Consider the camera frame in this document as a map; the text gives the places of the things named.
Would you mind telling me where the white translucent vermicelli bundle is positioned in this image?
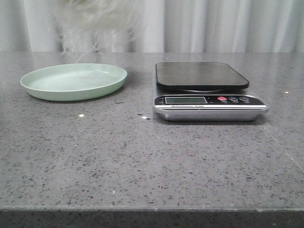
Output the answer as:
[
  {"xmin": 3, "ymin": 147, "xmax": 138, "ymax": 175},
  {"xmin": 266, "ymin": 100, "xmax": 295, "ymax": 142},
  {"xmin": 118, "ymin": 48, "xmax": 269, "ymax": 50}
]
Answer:
[{"xmin": 53, "ymin": 0, "xmax": 147, "ymax": 62}]

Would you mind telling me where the black silver kitchen scale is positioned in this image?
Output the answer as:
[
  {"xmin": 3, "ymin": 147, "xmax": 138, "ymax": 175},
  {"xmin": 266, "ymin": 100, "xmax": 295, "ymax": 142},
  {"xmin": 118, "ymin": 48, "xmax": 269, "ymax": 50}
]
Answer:
[{"xmin": 153, "ymin": 62, "xmax": 269, "ymax": 121}]

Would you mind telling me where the light green round plate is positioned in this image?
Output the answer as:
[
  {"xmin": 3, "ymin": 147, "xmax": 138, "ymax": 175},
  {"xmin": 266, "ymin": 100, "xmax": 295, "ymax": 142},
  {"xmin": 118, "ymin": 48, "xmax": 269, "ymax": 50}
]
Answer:
[{"xmin": 20, "ymin": 63, "xmax": 127, "ymax": 102}]

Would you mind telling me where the white pleated curtain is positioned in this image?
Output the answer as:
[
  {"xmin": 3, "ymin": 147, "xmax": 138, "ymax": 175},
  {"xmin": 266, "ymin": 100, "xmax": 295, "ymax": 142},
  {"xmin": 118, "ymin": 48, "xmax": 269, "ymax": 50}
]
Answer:
[{"xmin": 0, "ymin": 0, "xmax": 304, "ymax": 53}]

